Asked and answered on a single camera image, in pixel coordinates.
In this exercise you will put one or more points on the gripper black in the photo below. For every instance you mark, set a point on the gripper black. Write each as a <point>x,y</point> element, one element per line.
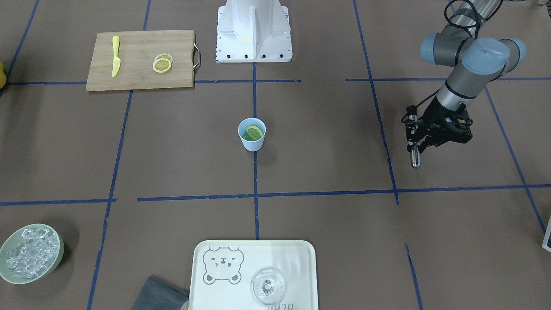
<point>435,113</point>

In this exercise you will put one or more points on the steel muddler black tip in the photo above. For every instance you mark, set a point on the steel muddler black tip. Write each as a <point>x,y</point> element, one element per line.
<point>415,156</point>

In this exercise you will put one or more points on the lemon slice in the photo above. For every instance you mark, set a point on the lemon slice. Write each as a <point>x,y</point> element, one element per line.
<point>164,56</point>
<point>162,65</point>
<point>253,133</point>

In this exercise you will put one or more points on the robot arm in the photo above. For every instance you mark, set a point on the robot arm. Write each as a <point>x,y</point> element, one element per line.
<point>475,61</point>

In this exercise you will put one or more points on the blue paper cup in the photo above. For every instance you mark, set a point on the blue paper cup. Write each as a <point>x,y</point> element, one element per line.
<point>251,146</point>

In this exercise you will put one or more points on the yellow lemon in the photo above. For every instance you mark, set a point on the yellow lemon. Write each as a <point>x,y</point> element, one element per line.
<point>3,77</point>

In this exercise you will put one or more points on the clear wine glass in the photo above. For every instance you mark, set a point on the clear wine glass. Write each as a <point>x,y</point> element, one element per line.
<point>268,286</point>

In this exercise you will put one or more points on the cream bear tray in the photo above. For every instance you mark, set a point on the cream bear tray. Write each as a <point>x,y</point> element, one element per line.
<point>222,272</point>

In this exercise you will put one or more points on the bamboo cutting board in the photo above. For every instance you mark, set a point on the bamboo cutting board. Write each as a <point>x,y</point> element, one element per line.
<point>137,52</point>

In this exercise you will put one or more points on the grey folded cloth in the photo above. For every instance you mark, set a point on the grey folded cloth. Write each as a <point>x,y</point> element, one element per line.
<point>157,295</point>

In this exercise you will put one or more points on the yellow plastic knife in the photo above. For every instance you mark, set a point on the yellow plastic knife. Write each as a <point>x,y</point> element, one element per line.
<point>116,62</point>

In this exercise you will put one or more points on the green bowl of ice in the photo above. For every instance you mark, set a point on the green bowl of ice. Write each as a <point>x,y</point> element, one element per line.
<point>30,254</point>

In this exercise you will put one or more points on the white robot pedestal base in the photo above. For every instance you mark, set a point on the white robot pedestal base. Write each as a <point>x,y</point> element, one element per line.
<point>253,31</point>

